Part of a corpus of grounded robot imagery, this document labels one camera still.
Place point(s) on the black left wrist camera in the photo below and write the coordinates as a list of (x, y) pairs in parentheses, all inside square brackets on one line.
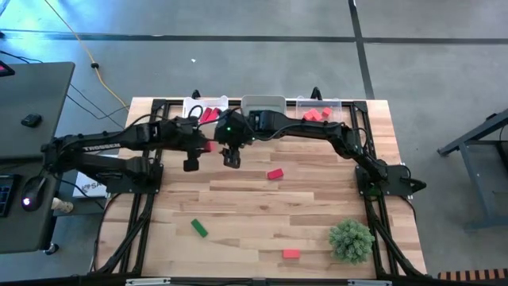
[(191, 165)]

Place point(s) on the dark grey side table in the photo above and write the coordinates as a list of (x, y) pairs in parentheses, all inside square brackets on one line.
[(478, 186)]

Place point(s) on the black computer mouse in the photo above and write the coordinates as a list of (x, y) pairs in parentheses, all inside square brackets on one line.
[(35, 190)]

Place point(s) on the black desk foot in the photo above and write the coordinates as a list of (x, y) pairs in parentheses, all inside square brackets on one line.
[(51, 249)]

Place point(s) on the white plastic bin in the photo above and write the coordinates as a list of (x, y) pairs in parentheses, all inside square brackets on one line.
[(190, 104)]

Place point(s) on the artificial green plant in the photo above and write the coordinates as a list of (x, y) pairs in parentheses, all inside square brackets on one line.
[(351, 241)]

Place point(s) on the silver metal bracket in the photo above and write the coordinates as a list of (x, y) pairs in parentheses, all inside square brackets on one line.
[(369, 283), (147, 281)]

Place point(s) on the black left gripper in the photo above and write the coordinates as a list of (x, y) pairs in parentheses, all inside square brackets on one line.
[(188, 137)]

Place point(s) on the clear plastic bin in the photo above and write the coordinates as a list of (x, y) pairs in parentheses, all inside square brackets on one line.
[(337, 104)]

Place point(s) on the black wedge-shaped gadget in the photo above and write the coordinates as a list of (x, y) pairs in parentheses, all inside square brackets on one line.
[(6, 70)]

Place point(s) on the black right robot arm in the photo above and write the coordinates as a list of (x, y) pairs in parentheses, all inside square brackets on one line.
[(313, 129)]

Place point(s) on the white printed box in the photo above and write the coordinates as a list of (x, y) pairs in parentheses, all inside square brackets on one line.
[(89, 190)]

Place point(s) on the black keyboard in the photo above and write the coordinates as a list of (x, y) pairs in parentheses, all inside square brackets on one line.
[(6, 198)]

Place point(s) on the grey desk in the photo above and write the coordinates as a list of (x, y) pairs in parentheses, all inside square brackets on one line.
[(35, 91), (24, 234)]

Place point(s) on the orange black striped strip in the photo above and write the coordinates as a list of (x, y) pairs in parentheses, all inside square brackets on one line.
[(472, 275)]

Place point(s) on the black aluminium frame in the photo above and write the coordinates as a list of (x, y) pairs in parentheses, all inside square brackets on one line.
[(235, 101)]

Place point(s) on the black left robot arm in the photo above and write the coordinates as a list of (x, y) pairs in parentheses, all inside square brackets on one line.
[(99, 145)]

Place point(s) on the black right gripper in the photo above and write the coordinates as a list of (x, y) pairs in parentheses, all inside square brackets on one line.
[(236, 127)]

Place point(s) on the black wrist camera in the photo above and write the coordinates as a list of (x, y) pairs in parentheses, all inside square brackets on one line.
[(232, 158), (191, 165)]

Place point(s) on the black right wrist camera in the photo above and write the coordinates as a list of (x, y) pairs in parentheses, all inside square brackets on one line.
[(232, 158)]

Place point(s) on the beige small object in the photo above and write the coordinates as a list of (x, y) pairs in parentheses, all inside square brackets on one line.
[(61, 205)]

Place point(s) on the black rectangular desk gadget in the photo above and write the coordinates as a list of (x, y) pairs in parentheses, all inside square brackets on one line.
[(31, 120)]

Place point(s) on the green wooden block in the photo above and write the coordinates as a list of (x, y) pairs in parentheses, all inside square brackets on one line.
[(198, 228)]

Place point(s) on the grey plastic bin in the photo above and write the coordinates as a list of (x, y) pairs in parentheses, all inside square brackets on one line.
[(264, 102)]

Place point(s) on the long red wooden block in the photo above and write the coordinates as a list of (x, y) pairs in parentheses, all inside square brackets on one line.
[(206, 115)]

